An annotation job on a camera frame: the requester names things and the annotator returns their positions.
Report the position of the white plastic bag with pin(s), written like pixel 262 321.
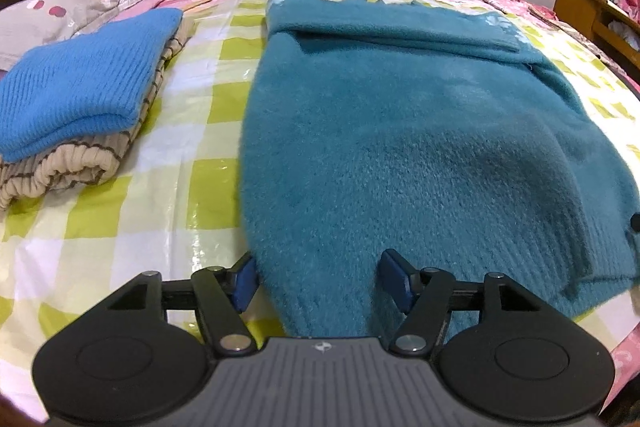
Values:
pixel 625 34

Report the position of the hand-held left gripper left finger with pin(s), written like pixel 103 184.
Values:
pixel 245 287

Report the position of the beige striped folded garment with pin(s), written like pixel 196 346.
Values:
pixel 60 172

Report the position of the blue knit sweater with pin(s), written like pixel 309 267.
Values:
pixel 75 82

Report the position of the teal fuzzy sweater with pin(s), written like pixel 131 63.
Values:
pixel 400 132

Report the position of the grey pillow with pink dots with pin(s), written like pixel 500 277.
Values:
pixel 65 7

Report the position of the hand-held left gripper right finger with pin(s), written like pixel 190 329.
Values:
pixel 395 282

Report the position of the wooden shelf unit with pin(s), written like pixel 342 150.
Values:
pixel 575 12

